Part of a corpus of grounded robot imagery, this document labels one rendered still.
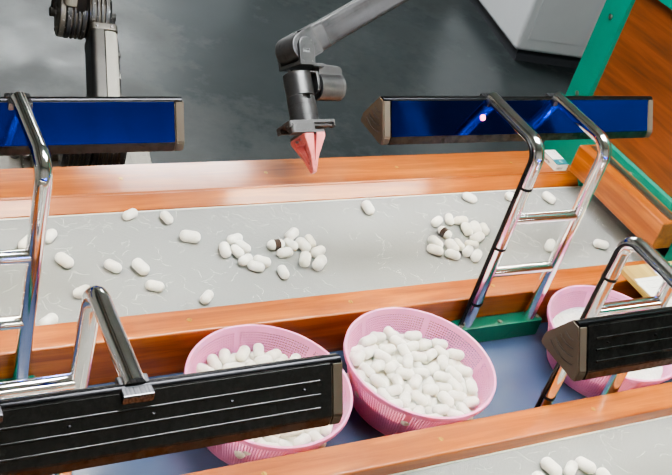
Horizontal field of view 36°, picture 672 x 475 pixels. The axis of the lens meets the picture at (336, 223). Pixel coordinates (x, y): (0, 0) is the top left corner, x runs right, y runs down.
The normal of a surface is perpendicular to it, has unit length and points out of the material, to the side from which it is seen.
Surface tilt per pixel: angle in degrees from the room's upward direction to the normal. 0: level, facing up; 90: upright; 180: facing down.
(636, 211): 90
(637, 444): 0
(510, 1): 90
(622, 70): 90
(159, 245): 0
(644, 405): 0
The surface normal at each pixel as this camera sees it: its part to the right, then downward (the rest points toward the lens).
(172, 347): 0.42, 0.60
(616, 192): -0.87, 0.06
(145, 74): 0.25, -0.79
